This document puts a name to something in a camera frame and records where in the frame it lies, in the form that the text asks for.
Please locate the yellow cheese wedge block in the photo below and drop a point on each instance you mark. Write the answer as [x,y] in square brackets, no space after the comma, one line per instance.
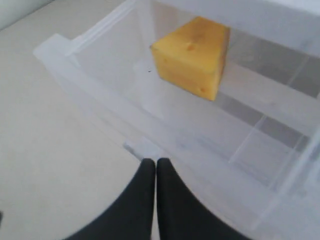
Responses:
[193,57]

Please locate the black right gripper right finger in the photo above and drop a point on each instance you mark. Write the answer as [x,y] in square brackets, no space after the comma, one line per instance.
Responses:
[180,215]

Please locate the clear drawer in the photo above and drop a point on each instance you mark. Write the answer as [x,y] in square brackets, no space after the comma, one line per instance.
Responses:
[252,155]

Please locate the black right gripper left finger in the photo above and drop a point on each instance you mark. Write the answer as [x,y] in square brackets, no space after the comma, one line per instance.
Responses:
[130,216]

